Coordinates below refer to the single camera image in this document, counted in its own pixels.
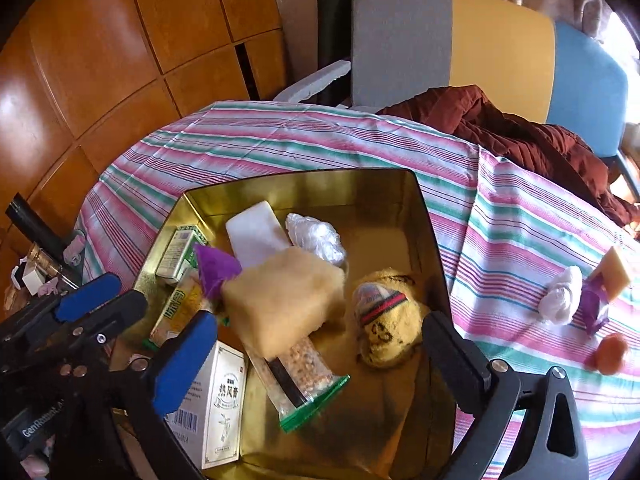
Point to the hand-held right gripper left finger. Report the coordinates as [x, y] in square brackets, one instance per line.
[185, 360]

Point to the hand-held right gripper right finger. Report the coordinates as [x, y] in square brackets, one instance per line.
[450, 355]

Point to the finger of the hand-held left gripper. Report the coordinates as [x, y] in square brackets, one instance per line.
[87, 292]
[120, 312]

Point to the yellow green biscuit packet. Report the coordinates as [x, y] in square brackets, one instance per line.
[177, 310]

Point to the white medicine box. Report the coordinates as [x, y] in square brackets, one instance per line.
[220, 400]

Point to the yellow striped plush toy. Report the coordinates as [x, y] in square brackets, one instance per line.
[385, 340]

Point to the purple snack packet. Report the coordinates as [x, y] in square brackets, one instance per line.
[594, 310]
[215, 267]

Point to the large tan sponge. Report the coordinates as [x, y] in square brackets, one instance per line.
[280, 300]

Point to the clear grain snack bag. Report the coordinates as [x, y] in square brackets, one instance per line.
[305, 375]

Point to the white plastic bag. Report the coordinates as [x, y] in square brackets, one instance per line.
[562, 295]
[315, 237]

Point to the gold metal tin box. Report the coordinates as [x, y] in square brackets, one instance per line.
[380, 220]

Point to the orange fruit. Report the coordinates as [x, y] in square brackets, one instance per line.
[611, 355]

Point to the small yellow sponge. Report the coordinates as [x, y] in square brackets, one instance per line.
[617, 270]

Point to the green and white small carton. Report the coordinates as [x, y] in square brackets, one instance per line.
[177, 255]

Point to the black tube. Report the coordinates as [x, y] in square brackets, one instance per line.
[35, 227]

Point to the white soap bar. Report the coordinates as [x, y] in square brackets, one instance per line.
[255, 232]

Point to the dark red quilted jacket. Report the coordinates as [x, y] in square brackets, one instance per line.
[525, 145]

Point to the striped pink green tablecloth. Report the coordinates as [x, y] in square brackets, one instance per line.
[350, 135]

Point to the wooden panelled wardrobe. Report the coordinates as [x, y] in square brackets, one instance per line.
[125, 35]

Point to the white foam board piece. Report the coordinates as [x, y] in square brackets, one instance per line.
[315, 82]

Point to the grey yellow blue chair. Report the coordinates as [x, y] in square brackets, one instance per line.
[400, 45]

